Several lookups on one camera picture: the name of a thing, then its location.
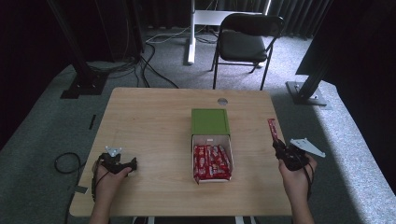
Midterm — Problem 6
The looped black cable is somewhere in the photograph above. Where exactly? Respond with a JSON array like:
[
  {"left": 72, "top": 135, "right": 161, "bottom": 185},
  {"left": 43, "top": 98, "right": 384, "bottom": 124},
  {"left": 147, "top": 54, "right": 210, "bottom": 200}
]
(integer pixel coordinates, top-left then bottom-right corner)
[{"left": 53, "top": 151, "right": 83, "bottom": 175}]

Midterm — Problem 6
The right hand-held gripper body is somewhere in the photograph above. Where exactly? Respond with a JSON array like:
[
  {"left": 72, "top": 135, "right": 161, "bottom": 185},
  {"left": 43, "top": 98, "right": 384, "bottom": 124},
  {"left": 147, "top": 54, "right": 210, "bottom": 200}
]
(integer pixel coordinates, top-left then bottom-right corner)
[{"left": 281, "top": 137, "right": 327, "bottom": 172}]

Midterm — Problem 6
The red snack bar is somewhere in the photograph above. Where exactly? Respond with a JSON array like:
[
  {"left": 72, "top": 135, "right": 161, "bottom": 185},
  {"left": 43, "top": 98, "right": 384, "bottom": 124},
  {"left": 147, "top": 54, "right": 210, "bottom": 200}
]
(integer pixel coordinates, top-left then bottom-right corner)
[{"left": 266, "top": 118, "right": 281, "bottom": 145}]

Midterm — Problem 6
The bundle of black floor cables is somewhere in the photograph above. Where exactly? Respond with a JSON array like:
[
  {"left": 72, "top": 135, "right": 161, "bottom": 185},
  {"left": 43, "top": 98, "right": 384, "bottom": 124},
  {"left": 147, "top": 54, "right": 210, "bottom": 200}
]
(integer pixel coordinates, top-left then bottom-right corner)
[{"left": 87, "top": 18, "right": 180, "bottom": 90}]

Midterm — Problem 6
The person's left hand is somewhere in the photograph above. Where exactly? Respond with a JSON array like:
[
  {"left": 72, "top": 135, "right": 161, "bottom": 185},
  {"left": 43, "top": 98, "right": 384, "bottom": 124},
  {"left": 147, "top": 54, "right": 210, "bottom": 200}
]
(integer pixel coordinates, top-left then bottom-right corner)
[{"left": 92, "top": 162, "right": 134, "bottom": 203}]

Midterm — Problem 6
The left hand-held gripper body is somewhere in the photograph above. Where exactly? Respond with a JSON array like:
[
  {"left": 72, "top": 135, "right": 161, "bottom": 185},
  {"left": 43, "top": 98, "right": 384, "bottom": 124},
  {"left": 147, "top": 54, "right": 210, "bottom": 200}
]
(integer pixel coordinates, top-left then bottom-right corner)
[{"left": 99, "top": 146, "right": 126, "bottom": 175}]

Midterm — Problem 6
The black metal stand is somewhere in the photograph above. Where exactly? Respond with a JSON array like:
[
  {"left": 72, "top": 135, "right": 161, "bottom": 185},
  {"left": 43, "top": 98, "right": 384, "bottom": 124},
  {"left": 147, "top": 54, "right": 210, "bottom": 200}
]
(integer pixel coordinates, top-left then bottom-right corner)
[
  {"left": 285, "top": 60, "right": 332, "bottom": 110},
  {"left": 46, "top": 0, "right": 110, "bottom": 100}
]

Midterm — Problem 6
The pile of red packets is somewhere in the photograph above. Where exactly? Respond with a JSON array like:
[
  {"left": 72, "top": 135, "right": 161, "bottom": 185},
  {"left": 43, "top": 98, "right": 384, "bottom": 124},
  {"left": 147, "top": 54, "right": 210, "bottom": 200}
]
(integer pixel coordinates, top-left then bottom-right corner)
[{"left": 192, "top": 144, "right": 233, "bottom": 185}]

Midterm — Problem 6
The white drawer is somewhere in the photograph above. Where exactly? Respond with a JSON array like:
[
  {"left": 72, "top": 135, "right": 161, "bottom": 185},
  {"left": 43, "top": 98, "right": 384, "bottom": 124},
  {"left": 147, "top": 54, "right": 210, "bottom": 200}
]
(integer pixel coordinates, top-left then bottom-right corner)
[{"left": 191, "top": 133, "right": 234, "bottom": 185}]

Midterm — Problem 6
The black folding chair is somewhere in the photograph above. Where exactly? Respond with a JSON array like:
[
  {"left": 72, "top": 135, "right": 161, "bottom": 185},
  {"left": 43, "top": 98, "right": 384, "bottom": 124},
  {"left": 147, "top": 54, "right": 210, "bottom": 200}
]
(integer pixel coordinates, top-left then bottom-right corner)
[{"left": 211, "top": 12, "right": 285, "bottom": 91}]

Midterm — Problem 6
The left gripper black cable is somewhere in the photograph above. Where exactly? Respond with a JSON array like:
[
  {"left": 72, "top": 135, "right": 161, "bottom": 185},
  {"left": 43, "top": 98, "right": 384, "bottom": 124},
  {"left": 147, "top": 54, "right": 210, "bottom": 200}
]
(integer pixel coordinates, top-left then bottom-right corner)
[{"left": 91, "top": 154, "right": 106, "bottom": 203}]

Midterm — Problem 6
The white desk frame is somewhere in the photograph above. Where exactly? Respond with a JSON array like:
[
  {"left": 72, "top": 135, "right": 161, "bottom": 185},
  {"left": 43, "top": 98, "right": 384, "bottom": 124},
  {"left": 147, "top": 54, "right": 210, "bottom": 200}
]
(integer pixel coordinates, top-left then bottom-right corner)
[{"left": 186, "top": 0, "right": 273, "bottom": 66}]

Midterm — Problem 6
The person's right hand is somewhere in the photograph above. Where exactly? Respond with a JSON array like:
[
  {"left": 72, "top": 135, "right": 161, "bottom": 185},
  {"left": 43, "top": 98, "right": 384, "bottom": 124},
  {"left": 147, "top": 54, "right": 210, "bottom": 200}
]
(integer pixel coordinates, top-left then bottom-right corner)
[{"left": 277, "top": 155, "right": 318, "bottom": 201}]

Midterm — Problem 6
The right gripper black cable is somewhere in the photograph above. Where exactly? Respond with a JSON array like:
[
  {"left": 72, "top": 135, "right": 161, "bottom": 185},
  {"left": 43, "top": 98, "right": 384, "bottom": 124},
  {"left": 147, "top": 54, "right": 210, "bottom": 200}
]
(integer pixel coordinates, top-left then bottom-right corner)
[{"left": 302, "top": 161, "right": 315, "bottom": 201}]

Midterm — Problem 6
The white floor cable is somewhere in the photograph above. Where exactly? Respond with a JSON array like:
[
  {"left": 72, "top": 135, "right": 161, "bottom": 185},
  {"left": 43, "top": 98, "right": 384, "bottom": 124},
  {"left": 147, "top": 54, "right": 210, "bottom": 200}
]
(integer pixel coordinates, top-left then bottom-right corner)
[{"left": 145, "top": 25, "right": 191, "bottom": 45}]

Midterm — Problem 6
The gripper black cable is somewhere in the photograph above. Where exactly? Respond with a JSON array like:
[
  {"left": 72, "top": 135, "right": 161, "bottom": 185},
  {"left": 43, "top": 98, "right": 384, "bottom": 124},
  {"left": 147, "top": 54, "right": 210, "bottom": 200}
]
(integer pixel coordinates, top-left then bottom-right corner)
[
  {"left": 91, "top": 154, "right": 106, "bottom": 203},
  {"left": 302, "top": 161, "right": 315, "bottom": 201}
]

